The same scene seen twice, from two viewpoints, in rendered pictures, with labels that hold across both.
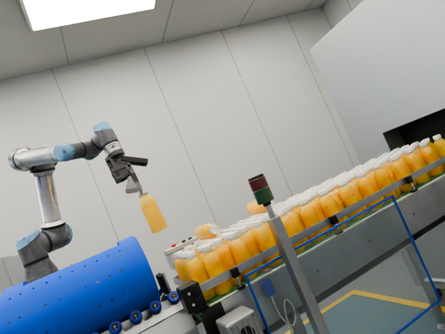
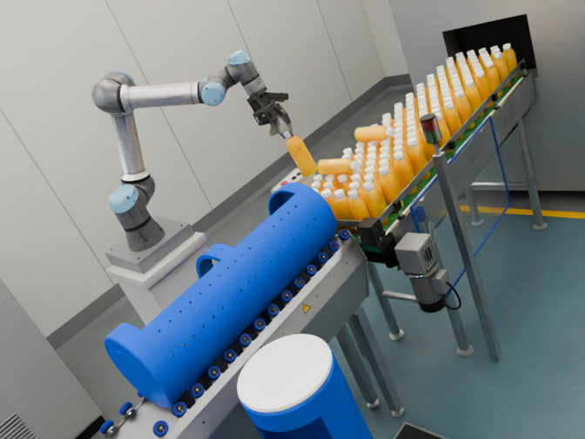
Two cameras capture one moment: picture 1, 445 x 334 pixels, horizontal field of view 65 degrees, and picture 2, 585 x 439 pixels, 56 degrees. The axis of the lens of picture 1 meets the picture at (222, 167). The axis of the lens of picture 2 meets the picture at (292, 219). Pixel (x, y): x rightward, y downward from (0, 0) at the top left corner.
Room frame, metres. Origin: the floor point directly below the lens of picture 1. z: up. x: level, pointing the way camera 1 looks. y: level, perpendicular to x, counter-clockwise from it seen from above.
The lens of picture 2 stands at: (-0.43, 1.02, 2.00)
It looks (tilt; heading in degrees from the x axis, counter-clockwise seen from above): 25 degrees down; 344
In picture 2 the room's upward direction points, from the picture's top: 24 degrees counter-clockwise
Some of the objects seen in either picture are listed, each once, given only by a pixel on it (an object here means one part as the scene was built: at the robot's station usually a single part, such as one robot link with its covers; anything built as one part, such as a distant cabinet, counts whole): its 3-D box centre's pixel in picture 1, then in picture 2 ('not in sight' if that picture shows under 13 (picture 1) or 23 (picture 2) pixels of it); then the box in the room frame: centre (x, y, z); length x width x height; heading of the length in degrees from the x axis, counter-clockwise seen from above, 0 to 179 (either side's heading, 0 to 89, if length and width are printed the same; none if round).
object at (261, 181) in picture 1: (258, 183); (429, 124); (1.26, -0.10, 1.23); 0.06 x 0.06 x 0.04
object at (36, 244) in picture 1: (32, 246); (128, 205); (1.71, 1.00, 1.37); 0.13 x 0.12 x 0.14; 151
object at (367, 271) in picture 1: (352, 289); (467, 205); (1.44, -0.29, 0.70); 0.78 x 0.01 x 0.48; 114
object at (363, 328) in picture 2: not in sight; (378, 364); (1.34, 0.43, 0.31); 0.06 x 0.06 x 0.63; 24
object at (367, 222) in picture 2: (191, 297); (371, 233); (1.27, 0.28, 0.95); 0.10 x 0.07 x 0.10; 24
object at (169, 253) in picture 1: (187, 251); (295, 187); (1.78, 0.33, 1.05); 0.20 x 0.10 x 0.10; 114
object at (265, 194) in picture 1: (263, 195); (432, 134); (1.26, -0.10, 1.18); 0.06 x 0.06 x 0.05
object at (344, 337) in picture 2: not in sight; (353, 357); (1.47, 0.49, 0.31); 0.06 x 0.06 x 0.63; 24
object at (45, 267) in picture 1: (39, 269); (141, 230); (1.71, 1.01, 1.25); 0.15 x 0.15 x 0.10
